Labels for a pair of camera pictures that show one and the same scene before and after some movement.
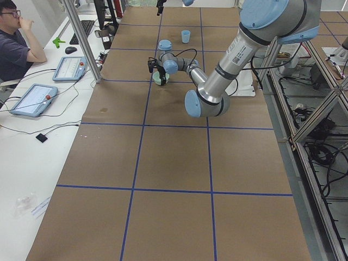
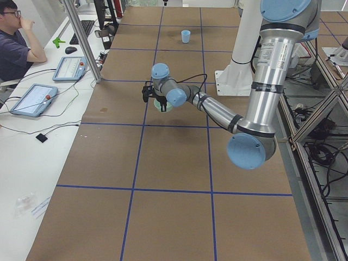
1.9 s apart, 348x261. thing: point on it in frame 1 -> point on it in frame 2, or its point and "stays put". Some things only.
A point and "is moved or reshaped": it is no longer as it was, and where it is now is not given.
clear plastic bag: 23,205 stays put
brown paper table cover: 142,180 stays put
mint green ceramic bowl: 156,76 is moved or reshaped
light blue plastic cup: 185,36 stays put
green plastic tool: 56,42 stays put
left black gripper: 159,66 -> 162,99
